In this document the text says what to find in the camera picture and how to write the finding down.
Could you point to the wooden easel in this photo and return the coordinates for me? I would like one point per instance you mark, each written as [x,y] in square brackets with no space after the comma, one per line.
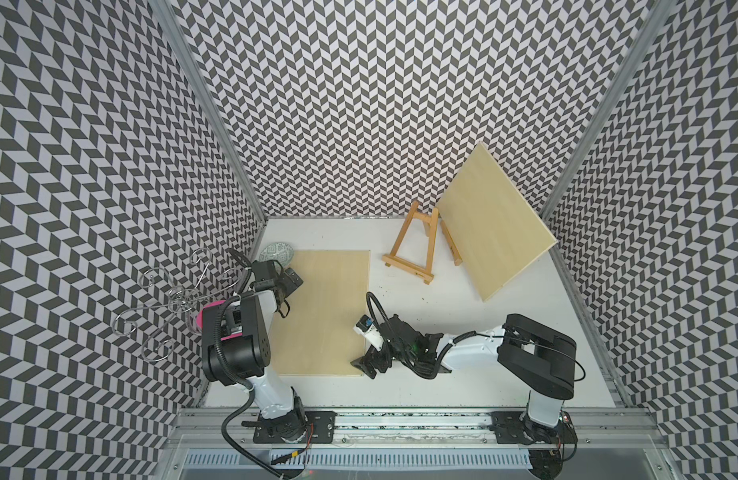
[456,256]
[413,250]

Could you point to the aluminium corner post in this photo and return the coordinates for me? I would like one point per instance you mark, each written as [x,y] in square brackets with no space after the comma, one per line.
[164,14]
[657,17]

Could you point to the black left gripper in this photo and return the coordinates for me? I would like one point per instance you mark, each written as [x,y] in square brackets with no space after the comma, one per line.
[291,284]

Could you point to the pink egg-shaped container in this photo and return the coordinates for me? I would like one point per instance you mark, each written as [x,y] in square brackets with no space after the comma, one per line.
[231,327]

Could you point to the silver wire rack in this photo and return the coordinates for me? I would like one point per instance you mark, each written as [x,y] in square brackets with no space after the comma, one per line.
[179,303]

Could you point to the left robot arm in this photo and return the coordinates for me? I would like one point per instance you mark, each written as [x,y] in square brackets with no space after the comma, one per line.
[236,349]

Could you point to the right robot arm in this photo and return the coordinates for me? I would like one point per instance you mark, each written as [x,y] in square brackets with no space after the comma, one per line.
[542,358]

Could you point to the green patterned ceramic bowl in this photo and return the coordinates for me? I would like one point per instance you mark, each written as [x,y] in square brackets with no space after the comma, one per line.
[281,252]

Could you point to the plywood board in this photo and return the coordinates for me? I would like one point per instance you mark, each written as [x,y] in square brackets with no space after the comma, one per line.
[497,232]
[316,338]

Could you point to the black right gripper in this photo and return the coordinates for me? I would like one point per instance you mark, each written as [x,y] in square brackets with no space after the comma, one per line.
[365,366]

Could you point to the aluminium corner post right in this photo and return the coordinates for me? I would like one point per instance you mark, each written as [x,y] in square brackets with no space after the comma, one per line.
[657,17]

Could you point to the aluminium corner post left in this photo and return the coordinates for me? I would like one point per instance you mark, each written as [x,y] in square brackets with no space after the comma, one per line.
[164,14]

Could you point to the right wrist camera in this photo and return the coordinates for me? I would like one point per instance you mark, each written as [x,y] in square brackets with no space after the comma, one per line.
[367,328]

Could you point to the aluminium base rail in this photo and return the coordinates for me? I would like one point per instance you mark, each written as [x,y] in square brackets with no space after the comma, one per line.
[422,443]

